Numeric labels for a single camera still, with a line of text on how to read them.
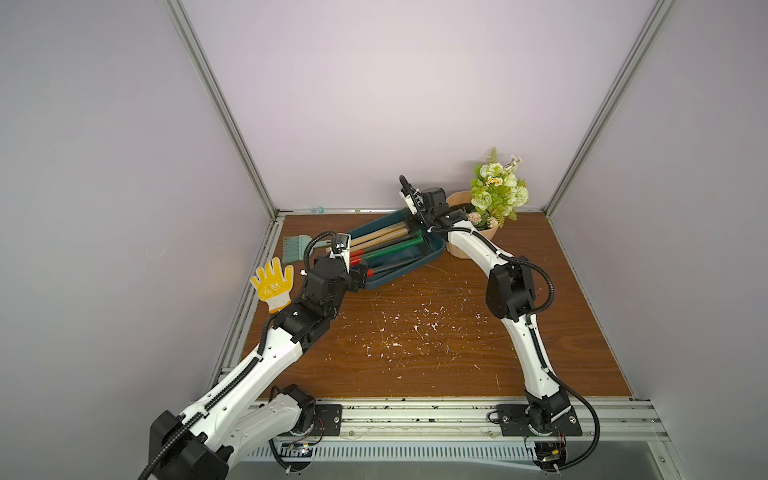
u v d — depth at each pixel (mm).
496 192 875
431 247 1034
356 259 951
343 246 630
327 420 731
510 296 628
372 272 924
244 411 411
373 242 1034
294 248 1092
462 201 1058
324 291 533
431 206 800
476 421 748
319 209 1264
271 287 996
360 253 966
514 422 725
